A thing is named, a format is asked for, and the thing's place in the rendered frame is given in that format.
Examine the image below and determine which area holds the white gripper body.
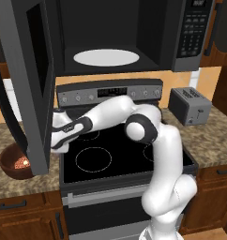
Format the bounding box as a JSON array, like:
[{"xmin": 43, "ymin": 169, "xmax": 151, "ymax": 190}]
[{"xmin": 50, "ymin": 140, "xmax": 69, "ymax": 155}]

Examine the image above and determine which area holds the golden waffle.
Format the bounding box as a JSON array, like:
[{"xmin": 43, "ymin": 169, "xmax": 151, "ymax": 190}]
[{"xmin": 14, "ymin": 156, "xmax": 32, "ymax": 170}]

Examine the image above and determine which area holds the brown bowl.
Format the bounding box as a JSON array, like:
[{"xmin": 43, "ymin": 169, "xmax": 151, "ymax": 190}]
[{"xmin": 0, "ymin": 142, "xmax": 36, "ymax": 181}]

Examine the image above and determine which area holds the black microwave door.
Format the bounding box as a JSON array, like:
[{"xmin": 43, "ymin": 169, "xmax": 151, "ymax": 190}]
[{"xmin": 0, "ymin": 0, "xmax": 57, "ymax": 176}]

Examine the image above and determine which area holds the black oven door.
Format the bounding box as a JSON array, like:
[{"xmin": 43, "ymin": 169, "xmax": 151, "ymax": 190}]
[{"xmin": 61, "ymin": 183, "xmax": 157, "ymax": 240}]

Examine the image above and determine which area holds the brown wooden cupboard door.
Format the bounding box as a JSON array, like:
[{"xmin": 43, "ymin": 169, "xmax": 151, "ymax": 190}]
[
  {"xmin": 0, "ymin": 215, "xmax": 68, "ymax": 240},
  {"xmin": 179, "ymin": 180, "xmax": 227, "ymax": 236}
]

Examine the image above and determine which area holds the white microwave turntable plate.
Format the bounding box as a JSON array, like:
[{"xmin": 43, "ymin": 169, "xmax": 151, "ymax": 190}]
[{"xmin": 72, "ymin": 48, "xmax": 141, "ymax": 68}]

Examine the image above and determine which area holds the black microwave oven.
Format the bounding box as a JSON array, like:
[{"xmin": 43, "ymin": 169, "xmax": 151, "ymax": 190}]
[{"xmin": 44, "ymin": 0, "xmax": 217, "ymax": 77}]

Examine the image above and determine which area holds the black and steel stove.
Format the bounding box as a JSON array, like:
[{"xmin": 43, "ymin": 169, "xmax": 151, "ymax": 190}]
[{"xmin": 55, "ymin": 78, "xmax": 200, "ymax": 240}]

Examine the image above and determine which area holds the brown wooden drawer front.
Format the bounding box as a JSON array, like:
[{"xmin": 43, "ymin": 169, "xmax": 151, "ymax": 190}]
[
  {"xmin": 0, "ymin": 190, "xmax": 63, "ymax": 218},
  {"xmin": 197, "ymin": 163, "xmax": 227, "ymax": 185}
]

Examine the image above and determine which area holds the grey toaster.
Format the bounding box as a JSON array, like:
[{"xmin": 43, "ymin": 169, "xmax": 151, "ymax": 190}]
[{"xmin": 167, "ymin": 86, "xmax": 213, "ymax": 127}]

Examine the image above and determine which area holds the steel oven door handle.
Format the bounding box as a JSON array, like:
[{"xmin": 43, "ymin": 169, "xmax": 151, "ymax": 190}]
[{"xmin": 66, "ymin": 183, "xmax": 151, "ymax": 209}]

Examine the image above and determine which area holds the black microwave door handle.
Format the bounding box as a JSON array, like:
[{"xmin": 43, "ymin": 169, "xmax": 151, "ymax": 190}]
[{"xmin": 0, "ymin": 46, "xmax": 29, "ymax": 155}]

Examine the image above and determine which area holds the black cupboard door handle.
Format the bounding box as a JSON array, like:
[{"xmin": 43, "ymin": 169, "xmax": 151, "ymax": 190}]
[{"xmin": 54, "ymin": 212, "xmax": 66, "ymax": 240}]

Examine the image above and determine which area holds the long black cupboard handle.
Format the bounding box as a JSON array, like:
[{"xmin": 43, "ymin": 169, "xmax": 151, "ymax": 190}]
[{"xmin": 204, "ymin": 2, "xmax": 223, "ymax": 57}]

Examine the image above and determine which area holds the brown wooden wall cupboard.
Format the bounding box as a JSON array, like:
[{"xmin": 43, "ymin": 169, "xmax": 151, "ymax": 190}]
[{"xmin": 199, "ymin": 0, "xmax": 227, "ymax": 68}]

